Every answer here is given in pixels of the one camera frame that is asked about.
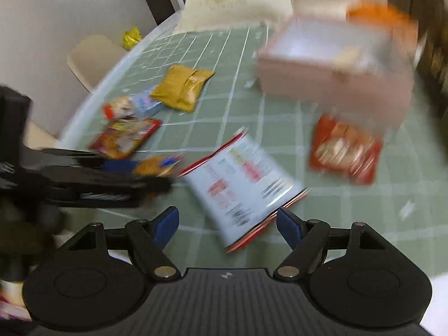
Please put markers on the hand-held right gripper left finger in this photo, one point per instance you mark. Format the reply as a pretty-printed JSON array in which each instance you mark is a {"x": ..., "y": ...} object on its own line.
[{"x": 166, "y": 223}]

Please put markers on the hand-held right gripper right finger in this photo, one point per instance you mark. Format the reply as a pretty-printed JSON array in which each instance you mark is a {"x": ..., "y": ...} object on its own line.
[{"x": 288, "y": 225}]

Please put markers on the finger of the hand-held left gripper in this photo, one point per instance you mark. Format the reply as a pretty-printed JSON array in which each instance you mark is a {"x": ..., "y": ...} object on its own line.
[
  {"x": 120, "y": 165},
  {"x": 147, "y": 185}
]

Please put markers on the orange snack packet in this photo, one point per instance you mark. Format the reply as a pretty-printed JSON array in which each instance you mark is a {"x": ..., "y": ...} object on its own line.
[{"x": 155, "y": 166}]

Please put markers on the large white red-edged snack packet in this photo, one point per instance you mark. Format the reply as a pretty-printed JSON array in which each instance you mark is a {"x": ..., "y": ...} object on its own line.
[{"x": 245, "y": 185}]

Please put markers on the light blue snack packet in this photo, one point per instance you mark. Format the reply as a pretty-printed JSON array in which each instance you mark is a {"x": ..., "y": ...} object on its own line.
[{"x": 148, "y": 105}]

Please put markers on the red foil snack packet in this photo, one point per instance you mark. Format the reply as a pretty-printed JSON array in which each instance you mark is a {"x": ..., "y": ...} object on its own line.
[{"x": 344, "y": 150}]

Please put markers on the gold snack packet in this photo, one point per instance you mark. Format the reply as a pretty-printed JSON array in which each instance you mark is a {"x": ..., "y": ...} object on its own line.
[{"x": 182, "y": 87}]

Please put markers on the pink cardboard box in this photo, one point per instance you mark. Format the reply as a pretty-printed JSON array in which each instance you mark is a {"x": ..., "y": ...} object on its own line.
[{"x": 315, "y": 77}]

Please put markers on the red yellow snack packet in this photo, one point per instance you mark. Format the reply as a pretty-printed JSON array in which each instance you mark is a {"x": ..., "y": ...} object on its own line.
[{"x": 122, "y": 136}]

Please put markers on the small red white snack packet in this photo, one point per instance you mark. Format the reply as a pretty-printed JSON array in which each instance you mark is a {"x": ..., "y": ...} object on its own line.
[{"x": 117, "y": 108}]

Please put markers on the beige chair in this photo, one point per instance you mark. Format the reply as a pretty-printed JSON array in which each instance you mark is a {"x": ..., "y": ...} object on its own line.
[{"x": 92, "y": 61}]

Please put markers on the green grid tablecloth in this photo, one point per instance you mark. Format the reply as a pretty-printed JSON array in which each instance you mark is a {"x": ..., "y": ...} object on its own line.
[{"x": 245, "y": 112}]

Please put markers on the yellow crumpled bag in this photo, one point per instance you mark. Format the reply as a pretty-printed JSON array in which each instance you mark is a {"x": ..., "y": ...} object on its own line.
[{"x": 132, "y": 36}]

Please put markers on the cream printed tote bag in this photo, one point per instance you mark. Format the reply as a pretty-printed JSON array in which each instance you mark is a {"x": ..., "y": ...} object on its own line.
[{"x": 238, "y": 3}]

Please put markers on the orange cardboard box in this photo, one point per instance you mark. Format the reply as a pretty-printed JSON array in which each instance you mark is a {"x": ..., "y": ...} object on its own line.
[{"x": 379, "y": 14}]

